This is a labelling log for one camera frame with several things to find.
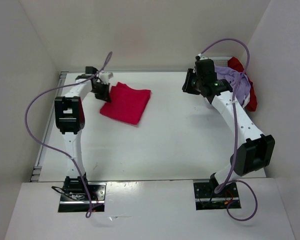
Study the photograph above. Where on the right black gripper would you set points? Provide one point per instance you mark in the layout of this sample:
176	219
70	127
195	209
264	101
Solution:
186	87

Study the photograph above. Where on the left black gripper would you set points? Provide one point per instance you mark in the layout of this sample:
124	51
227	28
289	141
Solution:
105	95

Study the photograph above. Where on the pink t shirt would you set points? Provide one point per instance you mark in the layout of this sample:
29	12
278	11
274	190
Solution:
127	104

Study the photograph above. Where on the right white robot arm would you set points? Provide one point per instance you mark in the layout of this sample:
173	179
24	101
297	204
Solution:
252	148

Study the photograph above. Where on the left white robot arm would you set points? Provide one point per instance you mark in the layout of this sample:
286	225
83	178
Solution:
70	121

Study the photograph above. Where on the white plastic laundry basket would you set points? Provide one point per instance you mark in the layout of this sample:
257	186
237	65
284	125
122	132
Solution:
221	61

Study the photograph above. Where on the dark red t shirt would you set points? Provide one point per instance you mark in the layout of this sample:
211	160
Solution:
251	103

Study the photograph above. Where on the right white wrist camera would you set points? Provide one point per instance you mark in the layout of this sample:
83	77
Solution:
200	57

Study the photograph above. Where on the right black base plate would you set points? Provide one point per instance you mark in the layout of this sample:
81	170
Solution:
206	199

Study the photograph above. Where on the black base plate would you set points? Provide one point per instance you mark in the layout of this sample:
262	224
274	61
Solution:
76	201
206	199

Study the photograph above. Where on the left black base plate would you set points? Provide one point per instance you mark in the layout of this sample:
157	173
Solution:
76	201

